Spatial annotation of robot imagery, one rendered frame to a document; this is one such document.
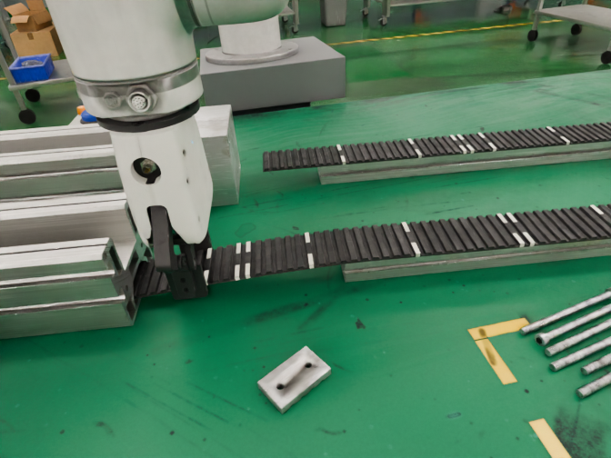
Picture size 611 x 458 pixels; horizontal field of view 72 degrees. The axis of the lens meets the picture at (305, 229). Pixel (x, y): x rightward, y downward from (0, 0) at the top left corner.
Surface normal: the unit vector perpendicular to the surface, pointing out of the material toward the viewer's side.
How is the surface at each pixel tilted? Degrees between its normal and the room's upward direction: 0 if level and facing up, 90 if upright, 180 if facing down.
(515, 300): 0
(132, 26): 91
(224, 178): 90
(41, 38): 89
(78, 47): 90
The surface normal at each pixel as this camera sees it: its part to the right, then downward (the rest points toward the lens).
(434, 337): -0.05, -0.80
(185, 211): 0.25, 0.53
